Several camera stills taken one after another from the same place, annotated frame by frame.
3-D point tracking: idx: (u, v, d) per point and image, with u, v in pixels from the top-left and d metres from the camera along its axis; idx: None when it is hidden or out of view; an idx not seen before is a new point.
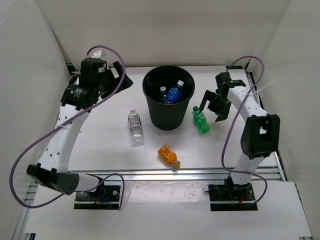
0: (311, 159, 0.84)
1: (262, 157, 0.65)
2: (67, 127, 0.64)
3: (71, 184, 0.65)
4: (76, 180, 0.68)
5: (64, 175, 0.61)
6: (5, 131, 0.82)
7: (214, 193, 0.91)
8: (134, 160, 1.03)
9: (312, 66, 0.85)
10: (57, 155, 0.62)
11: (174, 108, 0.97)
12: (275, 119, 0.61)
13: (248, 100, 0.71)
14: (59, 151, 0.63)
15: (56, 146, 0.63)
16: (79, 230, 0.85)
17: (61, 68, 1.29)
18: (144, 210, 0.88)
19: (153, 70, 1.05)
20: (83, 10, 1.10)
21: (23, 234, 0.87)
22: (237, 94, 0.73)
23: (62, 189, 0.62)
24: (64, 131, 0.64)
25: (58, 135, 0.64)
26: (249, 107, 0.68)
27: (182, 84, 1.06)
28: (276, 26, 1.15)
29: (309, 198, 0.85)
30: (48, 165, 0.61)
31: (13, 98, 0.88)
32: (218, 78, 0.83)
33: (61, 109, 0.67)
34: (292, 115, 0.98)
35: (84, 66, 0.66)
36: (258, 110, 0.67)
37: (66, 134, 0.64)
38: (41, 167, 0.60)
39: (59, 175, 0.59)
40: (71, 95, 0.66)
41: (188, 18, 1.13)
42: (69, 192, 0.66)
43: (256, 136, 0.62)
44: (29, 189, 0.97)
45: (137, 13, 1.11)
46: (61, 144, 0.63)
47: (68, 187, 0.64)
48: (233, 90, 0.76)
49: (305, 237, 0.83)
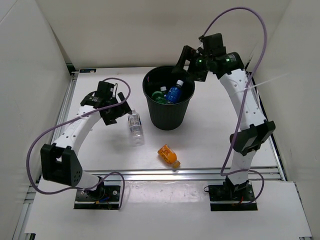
0: (310, 159, 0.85)
1: (254, 151, 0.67)
2: (85, 119, 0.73)
3: (75, 176, 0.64)
4: (79, 174, 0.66)
5: (75, 157, 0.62)
6: (5, 131, 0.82)
7: (214, 193, 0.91)
8: (135, 160, 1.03)
9: (312, 65, 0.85)
10: (73, 137, 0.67)
11: (175, 107, 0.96)
12: (272, 128, 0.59)
13: (248, 100, 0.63)
14: (75, 134, 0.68)
15: (73, 130, 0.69)
16: (79, 230, 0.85)
17: (61, 68, 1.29)
18: (144, 210, 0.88)
19: (153, 69, 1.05)
20: (83, 9, 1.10)
21: (23, 234, 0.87)
22: (235, 86, 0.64)
23: (70, 174, 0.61)
24: (82, 120, 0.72)
25: (76, 123, 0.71)
26: (248, 111, 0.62)
27: (182, 83, 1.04)
28: (275, 26, 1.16)
29: (309, 198, 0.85)
30: (63, 144, 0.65)
31: (14, 97, 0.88)
32: (206, 45, 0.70)
33: (80, 108, 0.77)
34: (292, 115, 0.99)
35: (102, 84, 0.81)
36: (256, 115, 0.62)
37: (83, 124, 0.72)
38: (56, 146, 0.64)
39: (72, 152, 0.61)
40: (89, 100, 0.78)
41: (188, 18, 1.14)
42: (73, 184, 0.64)
43: (250, 142, 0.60)
44: (29, 189, 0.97)
45: (137, 13, 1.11)
46: (77, 130, 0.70)
47: (72, 178, 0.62)
48: (230, 76, 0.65)
49: (305, 237, 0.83)
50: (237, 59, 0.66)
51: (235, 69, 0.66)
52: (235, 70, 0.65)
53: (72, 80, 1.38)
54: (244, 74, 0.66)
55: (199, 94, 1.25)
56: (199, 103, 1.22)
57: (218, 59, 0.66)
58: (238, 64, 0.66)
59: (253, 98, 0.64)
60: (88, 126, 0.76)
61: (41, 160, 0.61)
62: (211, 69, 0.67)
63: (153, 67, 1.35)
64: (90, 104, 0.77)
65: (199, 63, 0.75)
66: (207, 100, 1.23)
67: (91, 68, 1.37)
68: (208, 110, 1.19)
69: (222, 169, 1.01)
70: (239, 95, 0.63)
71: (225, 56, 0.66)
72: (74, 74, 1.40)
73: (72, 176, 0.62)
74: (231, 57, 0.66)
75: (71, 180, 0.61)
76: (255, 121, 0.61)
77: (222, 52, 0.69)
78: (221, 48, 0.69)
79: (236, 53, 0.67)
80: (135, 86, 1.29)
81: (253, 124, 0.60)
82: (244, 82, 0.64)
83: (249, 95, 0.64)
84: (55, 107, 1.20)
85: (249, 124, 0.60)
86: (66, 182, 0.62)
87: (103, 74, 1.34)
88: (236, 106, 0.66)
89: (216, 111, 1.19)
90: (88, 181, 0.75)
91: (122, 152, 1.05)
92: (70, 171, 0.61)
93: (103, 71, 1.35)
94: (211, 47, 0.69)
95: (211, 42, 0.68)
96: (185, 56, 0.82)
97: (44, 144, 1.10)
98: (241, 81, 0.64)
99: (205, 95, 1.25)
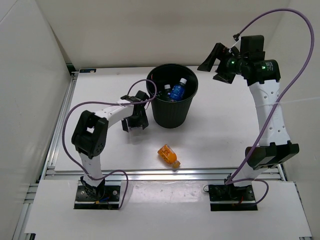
0: (310, 159, 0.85)
1: (267, 168, 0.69)
2: (123, 107, 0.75)
3: (98, 147, 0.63)
4: (101, 147, 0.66)
5: (107, 129, 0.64)
6: (5, 131, 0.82)
7: (214, 193, 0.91)
8: (136, 160, 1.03)
9: (314, 66, 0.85)
10: (109, 115, 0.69)
11: (179, 105, 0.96)
12: (294, 151, 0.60)
13: (275, 117, 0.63)
14: (112, 113, 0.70)
15: (112, 110, 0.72)
16: (79, 230, 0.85)
17: (61, 68, 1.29)
18: (144, 210, 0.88)
19: (156, 68, 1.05)
20: (83, 10, 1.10)
21: (23, 234, 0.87)
22: (264, 98, 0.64)
23: (96, 141, 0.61)
24: (120, 107, 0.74)
25: (114, 107, 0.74)
26: (272, 128, 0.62)
27: (185, 82, 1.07)
28: (275, 26, 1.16)
29: (309, 198, 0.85)
30: (100, 115, 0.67)
31: (13, 97, 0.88)
32: (244, 46, 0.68)
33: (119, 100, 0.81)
34: (291, 115, 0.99)
35: (140, 92, 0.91)
36: (280, 134, 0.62)
37: (121, 109, 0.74)
38: (95, 115, 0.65)
39: (107, 122, 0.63)
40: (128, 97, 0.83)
41: (188, 18, 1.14)
42: (94, 155, 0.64)
43: (267, 160, 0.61)
44: (29, 189, 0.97)
45: (137, 13, 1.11)
46: (115, 111, 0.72)
47: (96, 147, 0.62)
48: (261, 86, 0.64)
49: (305, 237, 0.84)
50: (274, 70, 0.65)
51: (270, 79, 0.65)
52: (271, 80, 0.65)
53: (72, 80, 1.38)
54: (278, 87, 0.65)
55: (200, 94, 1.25)
56: (199, 103, 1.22)
57: (253, 64, 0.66)
58: (274, 75, 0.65)
59: (281, 116, 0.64)
60: (121, 116, 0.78)
61: (79, 120, 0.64)
62: (243, 73, 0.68)
63: (153, 67, 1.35)
64: (128, 99, 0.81)
65: (231, 64, 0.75)
66: (208, 100, 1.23)
67: (91, 68, 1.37)
68: (208, 110, 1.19)
69: (222, 169, 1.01)
70: (266, 108, 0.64)
71: (262, 62, 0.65)
72: (74, 74, 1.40)
73: (97, 144, 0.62)
74: (268, 64, 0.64)
75: (94, 149, 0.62)
76: (276, 140, 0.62)
77: (260, 57, 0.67)
78: (260, 52, 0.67)
79: (275, 61, 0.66)
80: (136, 86, 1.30)
81: (274, 142, 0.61)
82: (276, 96, 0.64)
83: (278, 112, 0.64)
84: (55, 107, 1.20)
85: (270, 142, 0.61)
86: (89, 148, 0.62)
87: (103, 74, 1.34)
88: (262, 118, 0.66)
89: (217, 110, 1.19)
90: (98, 170, 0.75)
91: (123, 152, 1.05)
92: (99, 139, 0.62)
93: (104, 71, 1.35)
94: (249, 49, 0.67)
95: (250, 44, 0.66)
96: (217, 54, 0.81)
97: (45, 144, 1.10)
98: (273, 94, 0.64)
99: (206, 95, 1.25)
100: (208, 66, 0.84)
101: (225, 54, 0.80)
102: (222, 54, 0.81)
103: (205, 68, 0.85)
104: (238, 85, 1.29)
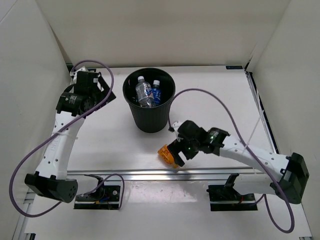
0: (311, 159, 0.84)
1: None
2: (64, 134, 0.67)
3: (70, 191, 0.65)
4: (74, 187, 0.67)
5: (62, 183, 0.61)
6: (4, 131, 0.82)
7: (214, 193, 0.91)
8: (135, 160, 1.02)
9: (314, 66, 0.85)
10: (56, 162, 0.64)
11: (159, 111, 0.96)
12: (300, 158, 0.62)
13: (258, 152, 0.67)
14: (57, 158, 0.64)
15: (55, 153, 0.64)
16: (79, 229, 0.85)
17: (61, 68, 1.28)
18: (144, 210, 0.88)
19: (133, 73, 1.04)
20: (83, 10, 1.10)
21: (23, 234, 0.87)
22: (236, 151, 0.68)
23: (62, 196, 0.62)
24: (61, 138, 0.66)
25: (55, 142, 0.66)
26: (267, 161, 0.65)
27: (158, 83, 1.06)
28: (276, 25, 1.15)
29: (309, 198, 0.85)
30: (47, 173, 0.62)
31: (13, 98, 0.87)
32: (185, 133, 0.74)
33: (57, 116, 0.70)
34: (292, 115, 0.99)
35: (81, 74, 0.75)
36: (276, 160, 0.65)
37: (63, 141, 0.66)
38: (41, 176, 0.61)
39: (57, 182, 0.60)
40: (66, 102, 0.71)
41: (188, 18, 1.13)
42: (68, 199, 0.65)
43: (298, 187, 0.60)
44: (29, 189, 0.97)
45: (136, 13, 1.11)
46: (58, 151, 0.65)
47: (67, 195, 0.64)
48: (226, 147, 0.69)
49: (305, 237, 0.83)
50: (219, 131, 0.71)
51: (224, 138, 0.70)
52: (224, 139, 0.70)
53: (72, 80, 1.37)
54: (234, 137, 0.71)
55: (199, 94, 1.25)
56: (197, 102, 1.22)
57: (207, 143, 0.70)
58: (222, 134, 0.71)
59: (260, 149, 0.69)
60: (73, 136, 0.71)
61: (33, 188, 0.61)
62: (206, 151, 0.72)
63: None
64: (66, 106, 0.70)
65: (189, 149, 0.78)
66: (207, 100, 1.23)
67: (91, 68, 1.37)
68: (207, 109, 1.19)
69: (222, 169, 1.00)
70: (247, 155, 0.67)
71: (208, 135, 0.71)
72: None
73: (67, 192, 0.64)
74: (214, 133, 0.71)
75: (66, 197, 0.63)
76: (280, 165, 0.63)
77: (203, 132, 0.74)
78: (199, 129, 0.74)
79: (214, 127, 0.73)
80: None
81: (282, 169, 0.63)
82: (239, 142, 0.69)
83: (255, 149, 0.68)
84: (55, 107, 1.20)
85: (280, 170, 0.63)
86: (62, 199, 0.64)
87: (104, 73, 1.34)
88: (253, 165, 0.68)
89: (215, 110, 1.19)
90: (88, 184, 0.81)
91: (122, 152, 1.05)
92: (61, 194, 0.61)
93: (104, 71, 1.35)
94: (192, 133, 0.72)
95: (189, 127, 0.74)
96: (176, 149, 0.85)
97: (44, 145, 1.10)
98: (237, 143, 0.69)
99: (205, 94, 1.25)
100: (179, 159, 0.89)
101: (179, 143, 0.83)
102: (178, 145, 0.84)
103: (178, 161, 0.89)
104: (237, 86, 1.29)
